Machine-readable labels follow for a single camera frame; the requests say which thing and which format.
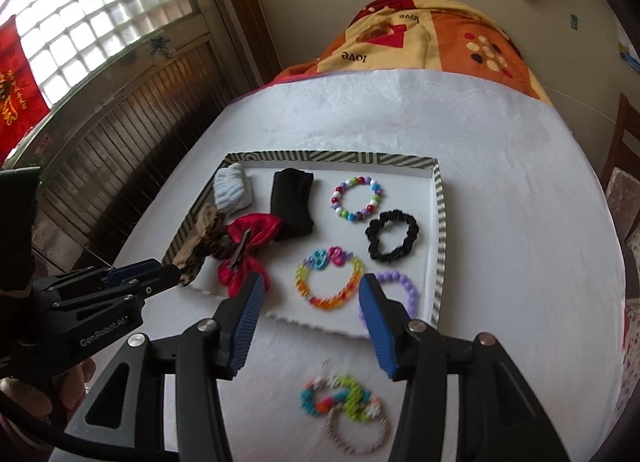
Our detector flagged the silver bead bracelet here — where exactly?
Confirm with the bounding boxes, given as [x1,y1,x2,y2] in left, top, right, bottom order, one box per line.
[324,404,392,455]

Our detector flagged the black scrunchie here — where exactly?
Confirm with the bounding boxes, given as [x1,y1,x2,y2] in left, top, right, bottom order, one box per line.
[365,210,420,263]

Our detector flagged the striped cardboard tray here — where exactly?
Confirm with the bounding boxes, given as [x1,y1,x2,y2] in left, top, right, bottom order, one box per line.
[162,151,446,340]

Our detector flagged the purple bead bracelet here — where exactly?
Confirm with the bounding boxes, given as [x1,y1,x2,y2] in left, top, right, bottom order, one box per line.
[359,269,420,327]

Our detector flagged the black fabric headband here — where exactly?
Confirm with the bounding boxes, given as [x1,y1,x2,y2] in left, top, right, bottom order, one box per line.
[270,168,316,243]

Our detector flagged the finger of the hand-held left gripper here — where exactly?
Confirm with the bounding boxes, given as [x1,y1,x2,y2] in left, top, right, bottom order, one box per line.
[102,258,166,290]
[135,264,182,300]

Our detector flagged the glass block window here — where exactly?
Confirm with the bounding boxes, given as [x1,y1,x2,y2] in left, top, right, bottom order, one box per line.
[0,0,198,110]

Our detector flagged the beige scrunchie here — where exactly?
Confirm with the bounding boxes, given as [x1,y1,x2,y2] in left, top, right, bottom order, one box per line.
[194,203,226,235]

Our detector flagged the colourful bead bracelets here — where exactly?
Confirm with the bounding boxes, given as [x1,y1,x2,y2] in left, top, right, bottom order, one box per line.
[296,245,365,313]

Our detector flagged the person's left hand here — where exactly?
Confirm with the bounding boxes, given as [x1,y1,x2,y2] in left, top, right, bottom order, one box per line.
[0,357,97,425]

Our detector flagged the red hanging banner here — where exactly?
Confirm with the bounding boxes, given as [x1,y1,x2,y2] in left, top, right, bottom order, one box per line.
[0,16,51,165]

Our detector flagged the colourful chain link bracelet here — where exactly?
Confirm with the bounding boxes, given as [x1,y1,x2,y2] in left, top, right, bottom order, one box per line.
[300,374,383,425]

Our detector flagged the leopard print hair bow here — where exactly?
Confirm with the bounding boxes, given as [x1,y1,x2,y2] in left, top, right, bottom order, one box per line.
[172,222,233,287]

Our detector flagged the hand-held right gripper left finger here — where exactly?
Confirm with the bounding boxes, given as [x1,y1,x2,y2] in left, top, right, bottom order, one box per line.
[65,272,266,462]

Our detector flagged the orange printed blanket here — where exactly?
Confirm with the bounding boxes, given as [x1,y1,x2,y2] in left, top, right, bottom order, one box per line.
[272,0,551,102]

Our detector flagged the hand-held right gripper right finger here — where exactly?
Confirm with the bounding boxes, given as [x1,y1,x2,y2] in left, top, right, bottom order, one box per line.
[358,273,571,462]

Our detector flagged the multicolour bead bracelet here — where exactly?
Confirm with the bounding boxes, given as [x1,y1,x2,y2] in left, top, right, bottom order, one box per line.
[330,174,386,223]

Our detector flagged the white fluffy headband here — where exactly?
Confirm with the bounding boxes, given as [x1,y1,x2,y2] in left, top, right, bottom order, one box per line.
[212,165,255,215]

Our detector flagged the floral fabric bundle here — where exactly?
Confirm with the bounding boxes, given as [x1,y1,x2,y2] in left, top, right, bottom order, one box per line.
[617,299,640,423]

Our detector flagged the wooden chair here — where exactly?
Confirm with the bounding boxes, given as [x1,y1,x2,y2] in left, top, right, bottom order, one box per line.
[600,92,640,243]

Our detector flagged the floral chair seat cushion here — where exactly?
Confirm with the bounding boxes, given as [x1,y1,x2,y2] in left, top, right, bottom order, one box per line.
[602,167,640,243]

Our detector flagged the red hair bow clip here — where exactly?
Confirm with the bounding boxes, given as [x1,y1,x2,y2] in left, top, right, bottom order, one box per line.
[217,213,283,299]

